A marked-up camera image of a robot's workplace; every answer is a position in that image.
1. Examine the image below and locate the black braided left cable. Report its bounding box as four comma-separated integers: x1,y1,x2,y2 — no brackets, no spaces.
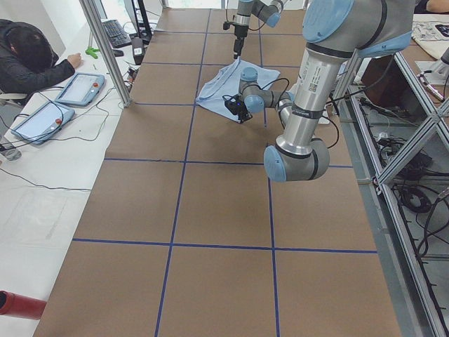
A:
255,77,341,148

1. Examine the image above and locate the blue teach pendant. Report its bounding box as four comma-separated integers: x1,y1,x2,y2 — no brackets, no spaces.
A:
11,101,75,145
55,72,105,107

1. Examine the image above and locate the black keyboard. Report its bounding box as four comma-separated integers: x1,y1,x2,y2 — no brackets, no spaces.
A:
102,20,131,48

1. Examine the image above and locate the aluminium frame post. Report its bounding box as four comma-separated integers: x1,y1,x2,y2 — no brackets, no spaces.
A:
79,0,131,107

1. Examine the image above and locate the black computer mouse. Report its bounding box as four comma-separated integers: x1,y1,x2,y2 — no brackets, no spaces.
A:
112,49,124,57

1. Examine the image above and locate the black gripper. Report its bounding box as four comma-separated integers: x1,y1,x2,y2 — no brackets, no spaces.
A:
222,21,249,60
222,94,253,124

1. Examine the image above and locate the far blue teach pendant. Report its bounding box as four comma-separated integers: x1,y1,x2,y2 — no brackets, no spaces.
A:
55,72,105,107

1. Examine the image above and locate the red cylinder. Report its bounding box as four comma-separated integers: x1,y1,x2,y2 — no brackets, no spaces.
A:
1,291,47,320

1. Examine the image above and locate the light blue t-shirt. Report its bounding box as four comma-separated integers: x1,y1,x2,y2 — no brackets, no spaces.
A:
195,58,280,122

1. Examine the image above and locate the person in black jacket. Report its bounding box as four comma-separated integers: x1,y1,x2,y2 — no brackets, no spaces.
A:
1,19,82,95

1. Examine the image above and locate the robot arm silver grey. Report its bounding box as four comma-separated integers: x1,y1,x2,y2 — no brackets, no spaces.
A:
223,1,415,182
222,0,288,60

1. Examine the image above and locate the near blue teach pendant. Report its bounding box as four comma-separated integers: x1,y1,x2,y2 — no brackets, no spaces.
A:
11,101,75,145

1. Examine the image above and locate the green plastic object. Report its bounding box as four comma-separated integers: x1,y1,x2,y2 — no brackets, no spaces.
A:
85,46,100,59

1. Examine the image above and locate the aluminium frame rack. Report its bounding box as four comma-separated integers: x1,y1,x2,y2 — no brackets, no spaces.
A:
337,46,448,336

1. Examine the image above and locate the black power adapter labelled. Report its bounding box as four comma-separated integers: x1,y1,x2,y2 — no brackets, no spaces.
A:
131,37,145,65

